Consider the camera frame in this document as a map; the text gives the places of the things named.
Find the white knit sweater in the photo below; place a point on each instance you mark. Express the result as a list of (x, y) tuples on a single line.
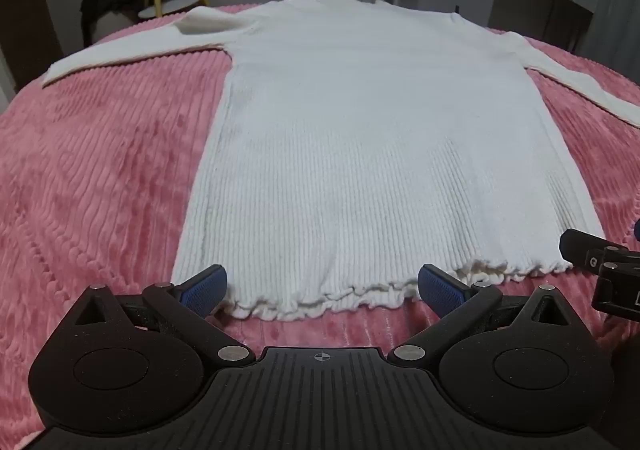
[(350, 129)]

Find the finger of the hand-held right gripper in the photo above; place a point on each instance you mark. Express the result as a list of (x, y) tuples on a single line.
[(585, 247)]

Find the dark wooden wardrobe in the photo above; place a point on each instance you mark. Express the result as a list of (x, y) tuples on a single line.
[(25, 4)]

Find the pink ribbed blanket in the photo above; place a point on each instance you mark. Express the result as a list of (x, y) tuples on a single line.
[(100, 180)]

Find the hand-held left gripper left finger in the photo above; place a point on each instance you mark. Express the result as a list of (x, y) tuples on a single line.
[(204, 293)]

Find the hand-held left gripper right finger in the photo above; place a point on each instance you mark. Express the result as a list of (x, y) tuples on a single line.
[(443, 291)]

